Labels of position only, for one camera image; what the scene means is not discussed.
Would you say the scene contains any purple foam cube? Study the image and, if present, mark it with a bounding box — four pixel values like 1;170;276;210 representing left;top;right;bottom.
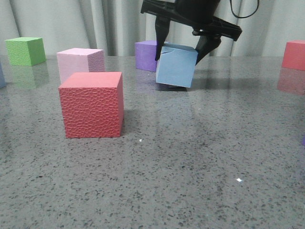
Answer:
135;41;157;72

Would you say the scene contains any grey-green curtain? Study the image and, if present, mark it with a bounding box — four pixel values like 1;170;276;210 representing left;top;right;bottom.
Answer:
0;0;305;56

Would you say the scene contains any black cable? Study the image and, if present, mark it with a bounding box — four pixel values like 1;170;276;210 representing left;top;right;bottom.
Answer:
229;0;260;19

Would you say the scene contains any light blue cracked foam cube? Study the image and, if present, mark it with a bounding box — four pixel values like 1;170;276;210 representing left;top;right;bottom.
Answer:
156;42;198;88

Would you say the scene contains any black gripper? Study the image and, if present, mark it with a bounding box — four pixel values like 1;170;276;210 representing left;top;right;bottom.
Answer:
141;0;242;64

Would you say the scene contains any green foam cube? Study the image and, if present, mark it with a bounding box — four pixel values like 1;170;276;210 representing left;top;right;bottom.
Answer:
5;37;46;66

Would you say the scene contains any red foam cube far right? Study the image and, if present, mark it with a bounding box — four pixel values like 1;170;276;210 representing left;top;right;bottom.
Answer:
282;40;305;71

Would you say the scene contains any large red textured foam cube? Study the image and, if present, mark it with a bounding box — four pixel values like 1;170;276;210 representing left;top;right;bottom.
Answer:
58;72;124;138

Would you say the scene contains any pink foam cube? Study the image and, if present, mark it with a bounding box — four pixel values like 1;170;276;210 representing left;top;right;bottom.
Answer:
57;48;105;83

